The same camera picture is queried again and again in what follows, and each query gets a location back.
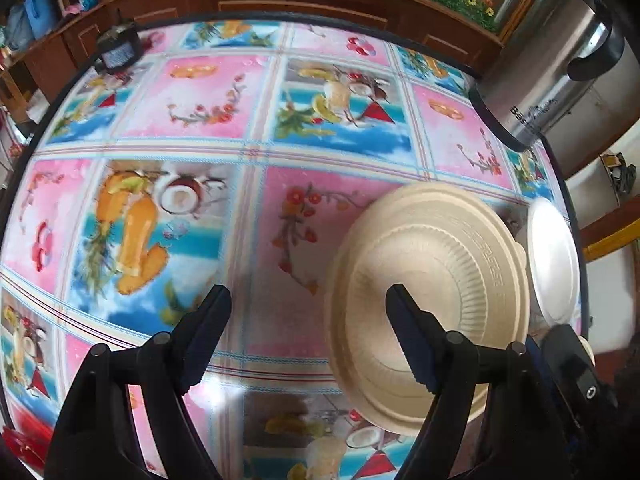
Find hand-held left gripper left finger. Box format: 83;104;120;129
45;284;232;480

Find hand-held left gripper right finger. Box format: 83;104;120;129
385;284;566;480

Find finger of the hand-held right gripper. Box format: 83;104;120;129
526;324;608;411

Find large beige bowl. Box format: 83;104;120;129
324;182;532;433

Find large white bowl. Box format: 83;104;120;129
526;196;582;330

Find dark shoes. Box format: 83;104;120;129
600;152;638;196

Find fruit print tablecloth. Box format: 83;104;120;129
0;20;583;480

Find small black device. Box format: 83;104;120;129
96;22;141;73

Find steel thermos jug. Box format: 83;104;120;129
469;0;628;153

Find dark wooden cabinet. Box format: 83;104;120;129
0;0;506;126

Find grey blue thermos jug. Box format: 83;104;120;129
5;4;33;53

